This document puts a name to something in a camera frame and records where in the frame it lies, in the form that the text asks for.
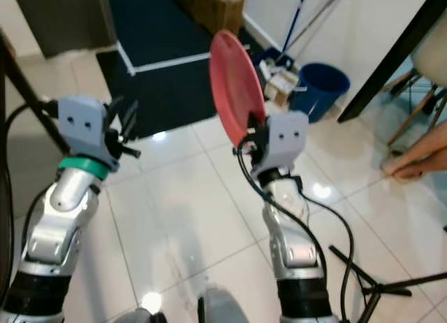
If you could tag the pink round plate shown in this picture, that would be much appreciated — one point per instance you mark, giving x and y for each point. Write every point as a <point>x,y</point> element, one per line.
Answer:
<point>234,85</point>

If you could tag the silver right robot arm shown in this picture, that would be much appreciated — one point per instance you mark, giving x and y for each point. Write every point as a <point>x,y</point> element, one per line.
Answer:
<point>297,253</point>

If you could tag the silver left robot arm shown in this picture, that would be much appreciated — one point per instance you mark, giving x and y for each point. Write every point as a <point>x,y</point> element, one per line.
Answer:
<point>56,225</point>

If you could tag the dark carpet mat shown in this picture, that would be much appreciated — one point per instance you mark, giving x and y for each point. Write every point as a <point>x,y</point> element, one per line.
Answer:
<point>160,92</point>

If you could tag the small white carton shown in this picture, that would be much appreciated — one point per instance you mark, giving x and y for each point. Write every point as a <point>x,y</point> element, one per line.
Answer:
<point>281,82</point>

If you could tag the blue plastic bucket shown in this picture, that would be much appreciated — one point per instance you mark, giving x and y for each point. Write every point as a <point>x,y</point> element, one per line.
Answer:
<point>321,92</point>

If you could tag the thin black table leg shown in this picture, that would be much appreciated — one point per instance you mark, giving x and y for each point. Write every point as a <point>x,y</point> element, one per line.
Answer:
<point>35,96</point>

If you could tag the dark grey door panel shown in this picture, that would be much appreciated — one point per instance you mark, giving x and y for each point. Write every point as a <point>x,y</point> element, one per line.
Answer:
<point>63,19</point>

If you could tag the brown cardboard box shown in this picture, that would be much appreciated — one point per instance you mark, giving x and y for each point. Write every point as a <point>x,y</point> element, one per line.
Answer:
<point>216,8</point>

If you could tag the thick black table leg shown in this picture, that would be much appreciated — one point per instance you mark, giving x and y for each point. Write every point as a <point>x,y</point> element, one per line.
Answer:
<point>391,54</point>

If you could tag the person bare foot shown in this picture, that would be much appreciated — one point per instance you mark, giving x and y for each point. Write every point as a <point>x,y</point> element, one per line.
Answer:
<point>415,159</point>

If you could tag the grey right robot foot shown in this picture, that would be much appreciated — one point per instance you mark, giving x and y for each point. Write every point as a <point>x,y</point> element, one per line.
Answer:
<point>227,307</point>

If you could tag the grey robot foot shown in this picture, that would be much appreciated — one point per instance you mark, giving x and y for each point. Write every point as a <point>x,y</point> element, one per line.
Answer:
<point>140,316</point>
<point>227,307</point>

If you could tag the grey left robot foot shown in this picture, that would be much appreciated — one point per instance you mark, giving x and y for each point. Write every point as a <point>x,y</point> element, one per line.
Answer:
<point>140,316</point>

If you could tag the wooden legged chair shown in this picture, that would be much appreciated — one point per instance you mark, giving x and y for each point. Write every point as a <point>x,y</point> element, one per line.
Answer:
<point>433,50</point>

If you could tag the black tripod stand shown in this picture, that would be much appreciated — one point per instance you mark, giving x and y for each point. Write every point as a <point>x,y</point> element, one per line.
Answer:
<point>380,289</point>

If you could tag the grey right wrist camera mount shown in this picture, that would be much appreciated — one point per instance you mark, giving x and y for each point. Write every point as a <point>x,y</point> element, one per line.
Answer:
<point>286,141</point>

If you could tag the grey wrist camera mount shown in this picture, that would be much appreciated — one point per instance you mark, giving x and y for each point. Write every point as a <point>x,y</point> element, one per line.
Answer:
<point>82,131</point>
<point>286,141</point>

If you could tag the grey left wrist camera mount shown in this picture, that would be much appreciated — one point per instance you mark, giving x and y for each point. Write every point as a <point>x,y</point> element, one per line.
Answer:
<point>82,131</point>

